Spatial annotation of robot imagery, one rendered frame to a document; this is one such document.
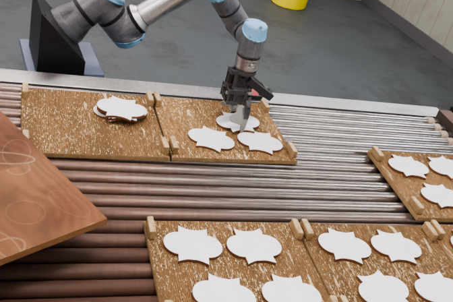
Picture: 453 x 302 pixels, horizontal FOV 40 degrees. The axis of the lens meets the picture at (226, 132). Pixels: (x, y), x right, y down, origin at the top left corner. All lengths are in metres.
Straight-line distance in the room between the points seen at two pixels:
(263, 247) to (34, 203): 0.56
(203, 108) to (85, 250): 0.79
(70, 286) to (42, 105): 0.72
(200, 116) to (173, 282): 0.76
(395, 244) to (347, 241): 0.14
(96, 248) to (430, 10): 5.37
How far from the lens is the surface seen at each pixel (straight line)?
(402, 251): 1.75
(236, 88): 1.94
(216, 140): 1.92
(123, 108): 1.92
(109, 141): 1.82
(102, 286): 1.41
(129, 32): 2.34
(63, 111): 1.93
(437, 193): 2.07
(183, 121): 1.99
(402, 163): 2.15
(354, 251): 1.67
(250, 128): 2.01
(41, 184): 1.46
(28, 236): 1.33
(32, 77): 2.14
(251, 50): 1.88
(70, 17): 2.28
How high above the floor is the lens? 1.94
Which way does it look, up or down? 30 degrees down
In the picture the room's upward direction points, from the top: 15 degrees clockwise
